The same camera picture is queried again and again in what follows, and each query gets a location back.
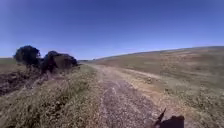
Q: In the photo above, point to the grey gravel dirt track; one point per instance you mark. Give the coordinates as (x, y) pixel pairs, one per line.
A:
(124, 103)

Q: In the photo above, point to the dark clump of trees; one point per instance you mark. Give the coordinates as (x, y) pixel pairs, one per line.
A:
(60, 61)

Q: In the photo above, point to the dry grass field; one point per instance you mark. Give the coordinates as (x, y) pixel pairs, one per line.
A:
(58, 106)

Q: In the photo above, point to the dry grassy hillside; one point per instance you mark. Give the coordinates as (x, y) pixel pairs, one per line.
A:
(195, 71)

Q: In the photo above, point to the dark bare soil patch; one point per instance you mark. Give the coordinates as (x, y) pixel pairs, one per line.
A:
(13, 82)

